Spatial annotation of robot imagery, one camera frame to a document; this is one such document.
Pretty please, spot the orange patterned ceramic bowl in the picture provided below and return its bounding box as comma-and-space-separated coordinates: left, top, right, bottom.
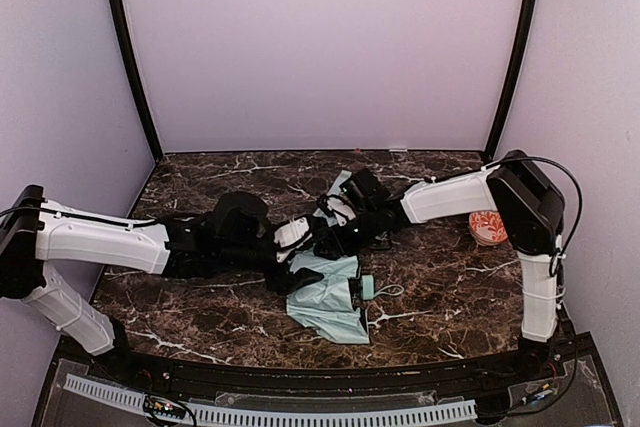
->
468, 211, 508, 246

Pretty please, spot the grey slotted cable duct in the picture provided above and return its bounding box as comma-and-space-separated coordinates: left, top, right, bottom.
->
63, 374, 478, 426

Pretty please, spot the black left corner post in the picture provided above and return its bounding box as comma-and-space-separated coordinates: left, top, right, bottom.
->
108, 0, 164, 163

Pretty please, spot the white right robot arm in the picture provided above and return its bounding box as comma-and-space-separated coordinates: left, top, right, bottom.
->
313, 150, 575, 343

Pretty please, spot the black corner post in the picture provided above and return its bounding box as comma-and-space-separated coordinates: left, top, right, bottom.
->
483, 0, 536, 160
108, 0, 164, 163

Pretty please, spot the black right corner post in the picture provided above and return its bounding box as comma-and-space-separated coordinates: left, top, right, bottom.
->
483, 0, 536, 160

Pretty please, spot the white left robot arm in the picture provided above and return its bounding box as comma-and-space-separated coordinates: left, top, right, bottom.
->
1, 185, 324, 357

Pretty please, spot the black front table rail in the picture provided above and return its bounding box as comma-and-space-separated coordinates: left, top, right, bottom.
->
56, 333, 593, 397

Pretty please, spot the black and mint umbrella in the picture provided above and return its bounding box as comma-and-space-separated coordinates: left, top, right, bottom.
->
284, 169, 405, 347

